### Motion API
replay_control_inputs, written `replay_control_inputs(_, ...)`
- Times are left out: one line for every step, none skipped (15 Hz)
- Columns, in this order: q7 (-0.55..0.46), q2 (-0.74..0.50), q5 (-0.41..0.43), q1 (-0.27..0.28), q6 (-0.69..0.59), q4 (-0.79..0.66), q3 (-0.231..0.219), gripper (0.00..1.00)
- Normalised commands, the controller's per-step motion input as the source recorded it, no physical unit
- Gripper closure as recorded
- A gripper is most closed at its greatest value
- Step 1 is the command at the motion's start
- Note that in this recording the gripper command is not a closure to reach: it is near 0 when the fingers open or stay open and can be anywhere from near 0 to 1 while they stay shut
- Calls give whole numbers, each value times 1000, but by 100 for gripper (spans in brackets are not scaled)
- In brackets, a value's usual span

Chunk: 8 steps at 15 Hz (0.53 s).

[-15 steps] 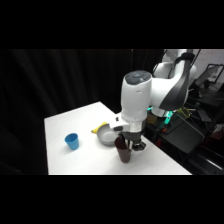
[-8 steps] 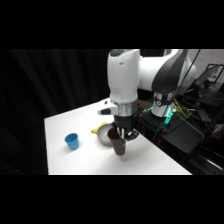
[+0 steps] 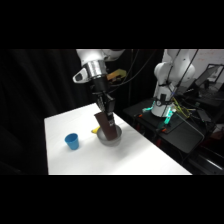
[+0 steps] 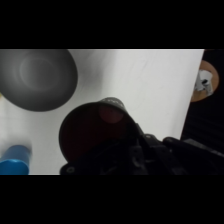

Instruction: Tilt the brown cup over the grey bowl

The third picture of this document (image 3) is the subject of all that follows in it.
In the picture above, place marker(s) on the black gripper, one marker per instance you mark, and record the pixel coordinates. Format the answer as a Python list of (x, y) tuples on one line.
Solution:
[(101, 95)]

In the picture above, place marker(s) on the brown plastic cup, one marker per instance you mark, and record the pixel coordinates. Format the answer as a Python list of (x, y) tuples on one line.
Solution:
[(106, 128)]

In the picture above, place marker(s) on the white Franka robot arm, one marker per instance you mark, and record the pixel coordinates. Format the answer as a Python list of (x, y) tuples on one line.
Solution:
[(95, 61)]

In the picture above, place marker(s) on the yellow object behind arm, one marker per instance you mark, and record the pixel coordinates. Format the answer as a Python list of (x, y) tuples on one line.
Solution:
[(116, 74)]

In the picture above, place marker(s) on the grey bowl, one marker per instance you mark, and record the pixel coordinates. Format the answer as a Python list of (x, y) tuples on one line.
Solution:
[(113, 139)]

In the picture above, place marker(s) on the blue plastic cup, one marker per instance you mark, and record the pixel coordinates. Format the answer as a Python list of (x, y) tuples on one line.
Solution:
[(72, 141)]

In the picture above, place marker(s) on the yellow banana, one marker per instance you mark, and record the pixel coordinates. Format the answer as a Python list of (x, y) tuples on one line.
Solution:
[(95, 130)]

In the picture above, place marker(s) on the black robot stand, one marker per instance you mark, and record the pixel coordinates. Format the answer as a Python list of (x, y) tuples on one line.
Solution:
[(181, 133)]

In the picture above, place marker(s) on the dark monitor screen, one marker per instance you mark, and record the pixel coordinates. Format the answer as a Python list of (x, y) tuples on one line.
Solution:
[(208, 76)]

